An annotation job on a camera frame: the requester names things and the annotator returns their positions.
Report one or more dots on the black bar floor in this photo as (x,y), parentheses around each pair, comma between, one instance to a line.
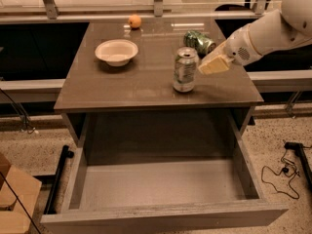
(299,151)
(50,205)

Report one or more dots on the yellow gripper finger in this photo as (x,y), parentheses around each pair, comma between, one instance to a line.
(215,64)
(217,53)

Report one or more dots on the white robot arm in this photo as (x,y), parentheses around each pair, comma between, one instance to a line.
(287,28)

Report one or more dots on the grey cabinet with top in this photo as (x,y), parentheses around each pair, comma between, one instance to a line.
(147,81)

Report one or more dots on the cardboard box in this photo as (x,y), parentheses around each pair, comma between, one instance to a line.
(19,192)

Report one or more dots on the orange fruit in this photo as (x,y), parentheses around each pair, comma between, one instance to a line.
(134,21)

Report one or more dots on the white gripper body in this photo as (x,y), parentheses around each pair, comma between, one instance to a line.
(238,47)

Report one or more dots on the black bar left floor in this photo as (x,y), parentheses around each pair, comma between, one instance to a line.
(50,205)

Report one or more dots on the white green 7up can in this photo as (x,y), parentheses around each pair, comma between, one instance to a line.
(186,62)

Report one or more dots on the black bar right floor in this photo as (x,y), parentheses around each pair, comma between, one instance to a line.
(299,151)

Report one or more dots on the open grey top drawer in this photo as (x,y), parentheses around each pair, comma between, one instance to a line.
(150,172)

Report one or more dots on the white paper bowl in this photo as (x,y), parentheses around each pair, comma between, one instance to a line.
(116,52)

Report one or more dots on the crushed green soda can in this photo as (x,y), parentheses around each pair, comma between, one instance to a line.
(199,41)

